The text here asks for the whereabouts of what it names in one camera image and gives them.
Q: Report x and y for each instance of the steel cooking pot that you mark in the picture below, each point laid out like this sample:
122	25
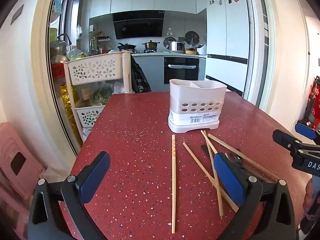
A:
150	45

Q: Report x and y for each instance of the person's right hand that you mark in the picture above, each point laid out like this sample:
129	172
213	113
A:
308	192

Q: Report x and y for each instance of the white plastic storage cart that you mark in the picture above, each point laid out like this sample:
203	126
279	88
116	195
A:
92	70

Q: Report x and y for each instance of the spice rack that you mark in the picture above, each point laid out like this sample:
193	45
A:
103	45

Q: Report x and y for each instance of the kitchen faucet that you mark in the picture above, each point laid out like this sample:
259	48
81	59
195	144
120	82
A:
65	37

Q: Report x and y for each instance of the gold foil bag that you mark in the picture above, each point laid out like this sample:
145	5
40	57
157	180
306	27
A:
68	110

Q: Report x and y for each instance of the white plastic utensil holder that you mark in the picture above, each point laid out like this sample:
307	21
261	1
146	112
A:
195	105

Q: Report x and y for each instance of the green vegetables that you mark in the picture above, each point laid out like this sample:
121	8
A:
101	96

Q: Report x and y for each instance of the black range hood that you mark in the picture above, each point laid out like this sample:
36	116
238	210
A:
138	25

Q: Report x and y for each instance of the white wall cabinets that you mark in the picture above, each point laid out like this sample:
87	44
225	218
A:
150	2

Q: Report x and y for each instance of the bamboo cutting board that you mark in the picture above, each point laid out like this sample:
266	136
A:
191	52

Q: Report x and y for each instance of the wooden chopstick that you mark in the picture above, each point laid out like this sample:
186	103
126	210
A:
173	180
208	141
212	165
200	165
230	147

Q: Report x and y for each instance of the pink plastic stool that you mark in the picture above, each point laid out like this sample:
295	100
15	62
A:
17	162

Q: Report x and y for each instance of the black patterned bag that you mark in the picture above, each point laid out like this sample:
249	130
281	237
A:
140	77

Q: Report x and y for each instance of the steel rice cooker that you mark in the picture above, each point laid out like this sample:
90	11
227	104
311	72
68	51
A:
176	46

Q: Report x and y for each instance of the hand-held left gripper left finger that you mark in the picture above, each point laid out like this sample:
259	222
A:
96	172

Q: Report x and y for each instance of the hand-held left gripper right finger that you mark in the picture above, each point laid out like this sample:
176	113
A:
228	177

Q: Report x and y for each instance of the black built-in oven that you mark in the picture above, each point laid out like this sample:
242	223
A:
181	70

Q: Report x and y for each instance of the black wok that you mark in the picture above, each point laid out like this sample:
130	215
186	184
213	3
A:
126	46

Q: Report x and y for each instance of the steel kettle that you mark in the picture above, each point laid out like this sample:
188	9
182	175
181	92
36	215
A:
58	48

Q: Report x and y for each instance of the white refrigerator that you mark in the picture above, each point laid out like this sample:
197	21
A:
225	42

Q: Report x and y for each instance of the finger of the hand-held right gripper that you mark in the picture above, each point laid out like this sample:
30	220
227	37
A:
285	140
305	130

